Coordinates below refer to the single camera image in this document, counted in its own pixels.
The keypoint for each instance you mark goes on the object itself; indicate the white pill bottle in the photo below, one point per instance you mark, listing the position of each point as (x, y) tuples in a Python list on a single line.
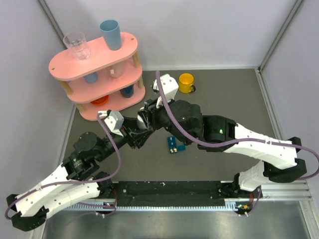
[(141, 124)]

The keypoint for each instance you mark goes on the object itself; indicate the teal pill organizer box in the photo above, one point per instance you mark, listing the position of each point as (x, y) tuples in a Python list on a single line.
[(171, 141)]

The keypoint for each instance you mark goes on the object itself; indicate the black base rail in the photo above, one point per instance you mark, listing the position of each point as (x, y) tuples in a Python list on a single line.
[(172, 193)]

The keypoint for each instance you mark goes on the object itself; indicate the orange plastic bowl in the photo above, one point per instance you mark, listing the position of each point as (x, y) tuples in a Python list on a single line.
[(100, 101)]

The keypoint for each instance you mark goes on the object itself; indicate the pink three-tier wooden shelf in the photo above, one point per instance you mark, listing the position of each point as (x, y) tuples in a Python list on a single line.
[(70, 72)]

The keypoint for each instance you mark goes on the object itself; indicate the dark blue faceted cup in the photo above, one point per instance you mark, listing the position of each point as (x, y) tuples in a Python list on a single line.
[(127, 92)]

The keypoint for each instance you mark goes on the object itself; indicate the small light blue cup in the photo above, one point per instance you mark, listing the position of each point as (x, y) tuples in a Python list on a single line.
[(91, 78)]

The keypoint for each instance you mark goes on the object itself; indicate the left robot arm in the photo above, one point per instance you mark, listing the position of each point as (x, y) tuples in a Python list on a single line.
[(87, 173)]

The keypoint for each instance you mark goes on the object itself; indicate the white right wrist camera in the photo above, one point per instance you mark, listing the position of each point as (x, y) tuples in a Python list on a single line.
[(169, 86)]

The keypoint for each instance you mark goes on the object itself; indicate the yellow mug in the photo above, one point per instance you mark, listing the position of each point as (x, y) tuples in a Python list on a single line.
[(186, 83)]

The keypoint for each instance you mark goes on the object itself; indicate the light blue plastic tumbler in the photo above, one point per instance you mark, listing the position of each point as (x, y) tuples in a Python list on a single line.
[(111, 33)]

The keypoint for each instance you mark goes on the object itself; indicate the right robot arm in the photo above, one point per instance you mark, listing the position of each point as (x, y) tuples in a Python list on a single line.
[(278, 161)]

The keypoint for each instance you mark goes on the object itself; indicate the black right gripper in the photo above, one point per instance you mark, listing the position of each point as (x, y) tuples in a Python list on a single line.
[(150, 115)]

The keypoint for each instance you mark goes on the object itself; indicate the clear drinking glass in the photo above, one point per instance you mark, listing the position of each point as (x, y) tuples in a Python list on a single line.
[(77, 44)]

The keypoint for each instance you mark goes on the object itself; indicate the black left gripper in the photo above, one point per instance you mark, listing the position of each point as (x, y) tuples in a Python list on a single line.
[(138, 139)]

